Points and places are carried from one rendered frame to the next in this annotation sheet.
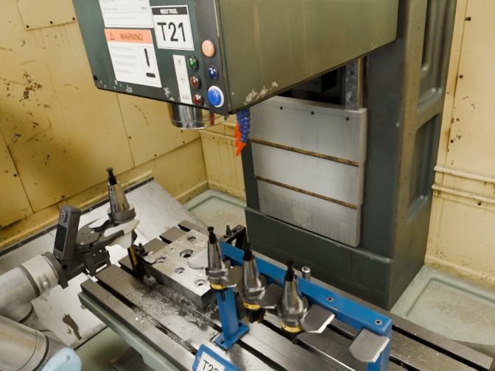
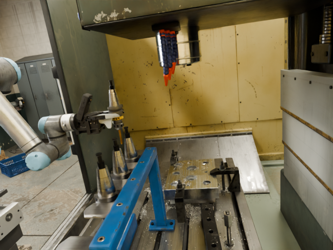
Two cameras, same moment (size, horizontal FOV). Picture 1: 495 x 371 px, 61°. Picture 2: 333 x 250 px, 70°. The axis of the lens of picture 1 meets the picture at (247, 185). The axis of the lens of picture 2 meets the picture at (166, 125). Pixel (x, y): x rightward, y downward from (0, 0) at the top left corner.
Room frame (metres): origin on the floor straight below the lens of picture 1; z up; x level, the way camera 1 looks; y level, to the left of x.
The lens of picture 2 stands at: (0.47, -0.59, 1.52)
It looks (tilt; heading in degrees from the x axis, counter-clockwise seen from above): 15 degrees down; 55
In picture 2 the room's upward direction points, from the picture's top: 7 degrees counter-clockwise
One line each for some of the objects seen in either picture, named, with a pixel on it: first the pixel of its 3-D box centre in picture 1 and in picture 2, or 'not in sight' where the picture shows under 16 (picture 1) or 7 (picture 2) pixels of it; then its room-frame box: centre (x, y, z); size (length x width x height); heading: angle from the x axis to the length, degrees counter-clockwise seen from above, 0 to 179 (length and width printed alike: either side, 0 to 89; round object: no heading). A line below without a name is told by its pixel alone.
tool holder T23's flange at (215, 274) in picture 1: (217, 268); (132, 159); (0.79, 0.09, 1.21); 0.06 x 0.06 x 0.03
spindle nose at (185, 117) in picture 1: (197, 96); (178, 47); (1.06, 0.10, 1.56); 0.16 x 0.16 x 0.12
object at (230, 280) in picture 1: (234, 277); (127, 166); (0.75, 0.05, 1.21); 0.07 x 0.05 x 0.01; 136
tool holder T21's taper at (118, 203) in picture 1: (116, 195); (113, 97); (0.86, 0.30, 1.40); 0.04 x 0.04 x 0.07
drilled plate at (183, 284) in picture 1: (197, 264); (192, 177); (1.13, 0.20, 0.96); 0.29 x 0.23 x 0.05; 46
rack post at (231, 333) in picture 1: (225, 297); (156, 192); (0.87, 0.09, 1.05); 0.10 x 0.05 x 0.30; 136
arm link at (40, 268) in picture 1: (41, 274); (70, 122); (0.70, 0.45, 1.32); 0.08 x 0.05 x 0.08; 46
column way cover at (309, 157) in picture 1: (303, 169); (306, 141); (1.37, -0.21, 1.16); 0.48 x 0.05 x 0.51; 46
